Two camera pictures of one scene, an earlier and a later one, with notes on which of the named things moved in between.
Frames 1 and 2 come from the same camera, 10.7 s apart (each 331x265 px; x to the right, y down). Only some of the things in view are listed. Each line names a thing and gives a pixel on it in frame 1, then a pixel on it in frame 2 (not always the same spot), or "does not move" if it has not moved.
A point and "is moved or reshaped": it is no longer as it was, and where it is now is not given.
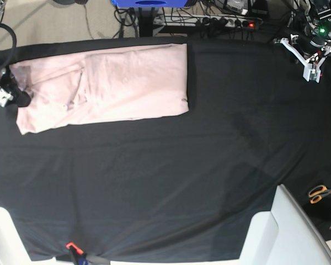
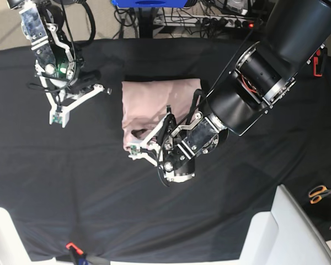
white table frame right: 286,235 does not move
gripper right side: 310,45 to 165,138
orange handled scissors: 316,193 does not move
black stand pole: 145,21 does not move
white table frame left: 5,246 does not move
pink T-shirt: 110,83 is moved or reshaped
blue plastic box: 150,4 does not move
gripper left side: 21,98 to 87,78
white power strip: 203,20 does not move
